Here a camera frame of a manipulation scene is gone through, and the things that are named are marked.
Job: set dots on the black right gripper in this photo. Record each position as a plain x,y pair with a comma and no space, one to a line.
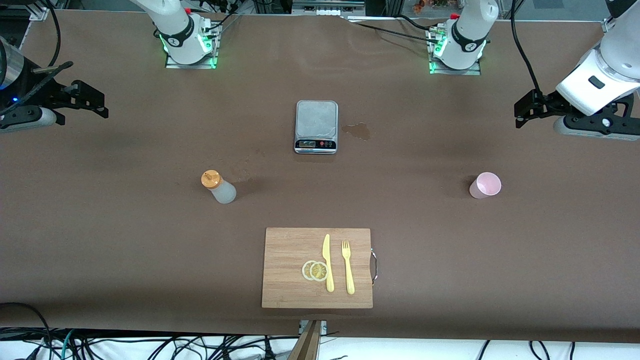
44,94

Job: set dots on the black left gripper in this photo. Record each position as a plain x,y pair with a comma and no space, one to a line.
546,101

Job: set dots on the pink plastic cup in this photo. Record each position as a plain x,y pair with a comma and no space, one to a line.
486,185

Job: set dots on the clear sauce bottle orange cap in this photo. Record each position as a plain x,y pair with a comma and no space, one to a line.
220,189

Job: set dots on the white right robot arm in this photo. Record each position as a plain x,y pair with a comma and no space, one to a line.
175,25

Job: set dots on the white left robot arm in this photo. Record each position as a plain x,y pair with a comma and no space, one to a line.
470,30

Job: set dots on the brown sauce spill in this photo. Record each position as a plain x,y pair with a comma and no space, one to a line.
359,131

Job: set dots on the silver digital kitchen scale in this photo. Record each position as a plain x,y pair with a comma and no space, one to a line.
316,120

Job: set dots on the white power strip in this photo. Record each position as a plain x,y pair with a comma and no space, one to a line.
325,7

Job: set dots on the yellow plastic fork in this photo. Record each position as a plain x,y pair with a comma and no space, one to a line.
348,270

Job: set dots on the yellow plastic knife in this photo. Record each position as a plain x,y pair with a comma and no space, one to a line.
327,260

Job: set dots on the wooden cutting board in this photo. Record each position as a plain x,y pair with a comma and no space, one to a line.
290,270

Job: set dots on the lemon slice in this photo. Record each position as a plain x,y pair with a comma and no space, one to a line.
305,270
319,271

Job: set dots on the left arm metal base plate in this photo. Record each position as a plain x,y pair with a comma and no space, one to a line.
475,71

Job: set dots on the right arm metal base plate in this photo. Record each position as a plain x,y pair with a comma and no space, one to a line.
172,64

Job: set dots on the metal table bracket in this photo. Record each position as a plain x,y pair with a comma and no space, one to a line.
324,327

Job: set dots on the wooden post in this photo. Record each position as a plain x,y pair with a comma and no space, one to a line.
307,345

